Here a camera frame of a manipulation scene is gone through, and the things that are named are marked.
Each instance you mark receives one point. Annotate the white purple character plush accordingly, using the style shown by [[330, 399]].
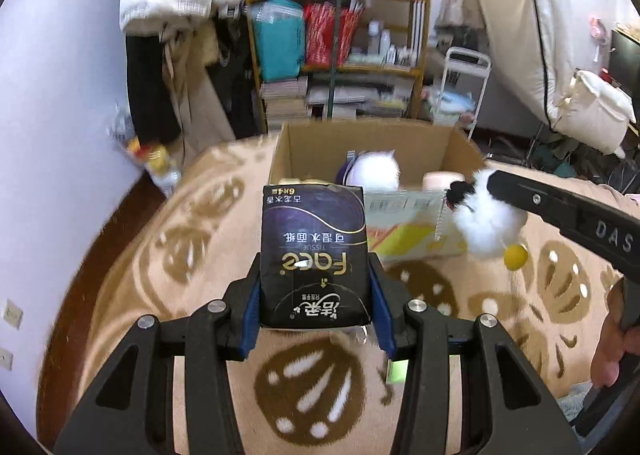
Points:
[[370, 170]]

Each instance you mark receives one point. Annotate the white wall socket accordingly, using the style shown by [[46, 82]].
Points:
[[12, 314], [6, 359]]

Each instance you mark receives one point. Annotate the beige trench coat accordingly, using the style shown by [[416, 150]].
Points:
[[201, 117]]

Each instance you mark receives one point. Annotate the plastic bag of toys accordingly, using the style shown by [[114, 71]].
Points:
[[154, 159]]

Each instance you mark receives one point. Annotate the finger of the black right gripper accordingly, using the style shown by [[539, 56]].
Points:
[[607, 232]]

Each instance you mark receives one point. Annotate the green pole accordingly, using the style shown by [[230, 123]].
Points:
[[336, 45]]

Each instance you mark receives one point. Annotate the pink swirl roll plush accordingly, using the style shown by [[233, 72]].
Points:
[[440, 180]]

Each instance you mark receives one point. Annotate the open cardboard box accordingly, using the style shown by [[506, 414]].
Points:
[[403, 167]]

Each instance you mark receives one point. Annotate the white fluffy chick plush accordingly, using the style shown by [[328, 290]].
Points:
[[491, 228]]

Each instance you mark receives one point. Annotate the stack of books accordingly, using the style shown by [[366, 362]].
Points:
[[285, 99]]

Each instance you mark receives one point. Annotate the teal paper bag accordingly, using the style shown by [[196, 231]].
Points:
[[279, 38]]

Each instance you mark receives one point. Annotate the black tissue pack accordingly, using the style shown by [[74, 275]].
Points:
[[313, 270]]

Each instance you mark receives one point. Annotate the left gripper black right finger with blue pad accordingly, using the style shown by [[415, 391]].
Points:
[[506, 407]]

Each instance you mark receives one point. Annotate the cream upright mattress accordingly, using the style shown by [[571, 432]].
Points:
[[545, 54]]

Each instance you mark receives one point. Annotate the white rolling cart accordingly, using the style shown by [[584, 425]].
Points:
[[459, 90]]

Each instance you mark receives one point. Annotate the person's right hand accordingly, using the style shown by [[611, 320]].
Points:
[[605, 365]]

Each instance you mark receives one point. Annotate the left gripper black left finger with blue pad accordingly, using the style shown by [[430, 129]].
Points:
[[129, 406]]

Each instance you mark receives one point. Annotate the red gift bag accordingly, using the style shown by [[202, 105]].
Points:
[[319, 23]]

